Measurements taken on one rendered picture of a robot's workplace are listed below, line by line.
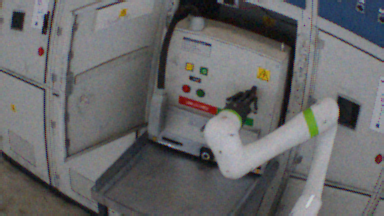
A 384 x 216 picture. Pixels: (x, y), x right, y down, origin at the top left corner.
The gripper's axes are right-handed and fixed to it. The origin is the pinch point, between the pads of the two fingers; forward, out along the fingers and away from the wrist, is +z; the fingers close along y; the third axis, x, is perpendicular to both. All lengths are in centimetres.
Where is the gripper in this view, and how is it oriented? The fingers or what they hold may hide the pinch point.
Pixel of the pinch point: (252, 92)
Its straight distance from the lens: 242.6
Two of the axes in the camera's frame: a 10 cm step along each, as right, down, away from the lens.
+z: 3.9, -4.0, 8.3
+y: 9.1, 2.9, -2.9
